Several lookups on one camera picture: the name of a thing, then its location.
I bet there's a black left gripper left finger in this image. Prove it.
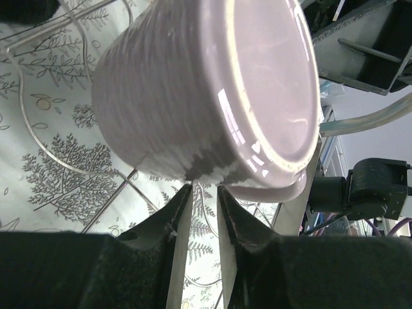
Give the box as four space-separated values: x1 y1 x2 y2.
1 185 192 308

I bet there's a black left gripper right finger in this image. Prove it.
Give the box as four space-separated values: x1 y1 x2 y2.
217 187 411 308

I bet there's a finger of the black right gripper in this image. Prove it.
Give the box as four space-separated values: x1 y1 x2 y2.
302 1 411 95

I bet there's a stainless steel dish rack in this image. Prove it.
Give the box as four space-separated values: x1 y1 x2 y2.
0 0 326 309

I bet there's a pink mug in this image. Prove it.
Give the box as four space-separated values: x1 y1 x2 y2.
91 1 321 202

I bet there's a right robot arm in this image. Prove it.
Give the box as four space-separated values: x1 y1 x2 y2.
308 1 411 221

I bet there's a floral patterned table mat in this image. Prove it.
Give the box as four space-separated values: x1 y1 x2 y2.
1 1 183 237

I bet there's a black floral plush blanket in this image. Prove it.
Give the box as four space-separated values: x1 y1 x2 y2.
0 0 61 26

